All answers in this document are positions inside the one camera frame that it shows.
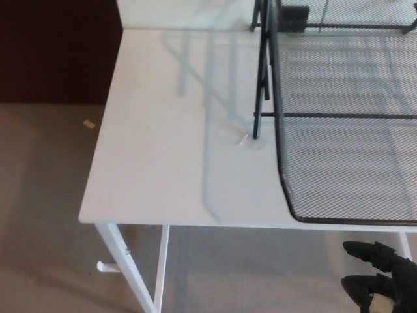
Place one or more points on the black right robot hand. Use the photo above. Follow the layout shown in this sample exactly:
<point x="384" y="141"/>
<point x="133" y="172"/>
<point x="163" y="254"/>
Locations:
<point x="400" y="287"/>

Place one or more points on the black mesh file tray layer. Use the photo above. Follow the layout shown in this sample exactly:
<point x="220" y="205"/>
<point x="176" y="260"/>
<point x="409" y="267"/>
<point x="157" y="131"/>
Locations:
<point x="342" y="182"/>

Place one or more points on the clear tape piece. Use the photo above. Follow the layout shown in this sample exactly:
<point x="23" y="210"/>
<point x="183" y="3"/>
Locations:
<point x="252" y="143"/>

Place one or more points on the black mesh pen holder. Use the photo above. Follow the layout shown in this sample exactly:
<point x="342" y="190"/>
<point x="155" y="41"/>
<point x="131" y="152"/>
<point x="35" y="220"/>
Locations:
<point x="293" y="19"/>

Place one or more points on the yellow paper scrap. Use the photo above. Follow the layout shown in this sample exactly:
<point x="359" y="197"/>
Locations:
<point x="89" y="123"/>

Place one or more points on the dark brown cabinet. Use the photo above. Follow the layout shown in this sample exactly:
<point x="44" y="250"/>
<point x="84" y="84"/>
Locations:
<point x="49" y="49"/>

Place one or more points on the white table leg frame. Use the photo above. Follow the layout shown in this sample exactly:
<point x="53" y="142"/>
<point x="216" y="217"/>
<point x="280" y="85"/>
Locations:
<point x="405" y="244"/>
<point x="117" y="251"/>

